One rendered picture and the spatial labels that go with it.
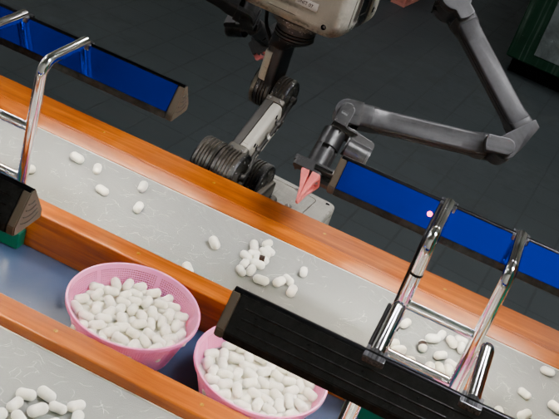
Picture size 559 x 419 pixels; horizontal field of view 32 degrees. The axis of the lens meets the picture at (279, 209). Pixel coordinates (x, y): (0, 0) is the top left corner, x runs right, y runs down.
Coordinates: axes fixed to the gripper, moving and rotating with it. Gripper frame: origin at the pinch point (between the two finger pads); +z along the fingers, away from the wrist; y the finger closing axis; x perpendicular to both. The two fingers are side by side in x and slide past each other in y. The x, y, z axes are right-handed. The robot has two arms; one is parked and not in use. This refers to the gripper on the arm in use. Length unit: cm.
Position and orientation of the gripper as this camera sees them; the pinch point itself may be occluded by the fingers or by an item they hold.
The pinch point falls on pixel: (298, 199)
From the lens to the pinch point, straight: 223.8
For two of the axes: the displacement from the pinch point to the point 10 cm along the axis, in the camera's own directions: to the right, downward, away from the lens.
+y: 8.9, 4.2, -1.8
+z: -4.6, 8.3, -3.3
